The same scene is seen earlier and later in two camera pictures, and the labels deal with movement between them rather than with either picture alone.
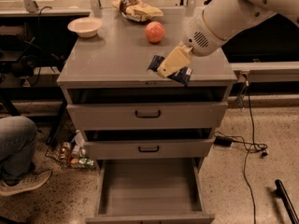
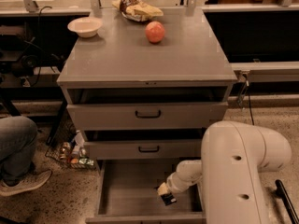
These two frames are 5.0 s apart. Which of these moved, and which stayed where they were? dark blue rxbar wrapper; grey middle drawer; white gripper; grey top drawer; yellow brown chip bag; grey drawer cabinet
Moved: white gripper; dark blue rxbar wrapper
Stayed: grey drawer cabinet; grey top drawer; grey middle drawer; yellow brown chip bag
